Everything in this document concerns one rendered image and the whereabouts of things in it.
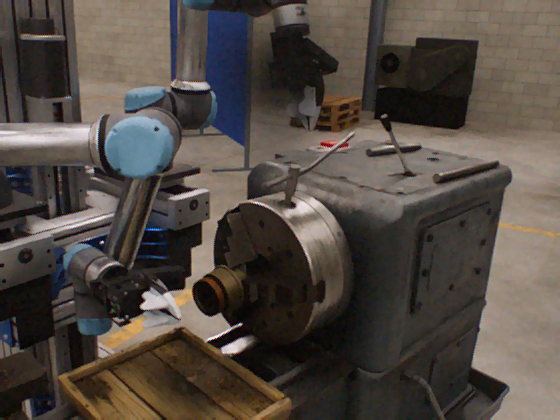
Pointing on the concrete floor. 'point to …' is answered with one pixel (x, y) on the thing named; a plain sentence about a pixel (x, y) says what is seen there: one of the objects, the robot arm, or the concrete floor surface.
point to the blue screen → (225, 74)
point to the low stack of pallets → (335, 113)
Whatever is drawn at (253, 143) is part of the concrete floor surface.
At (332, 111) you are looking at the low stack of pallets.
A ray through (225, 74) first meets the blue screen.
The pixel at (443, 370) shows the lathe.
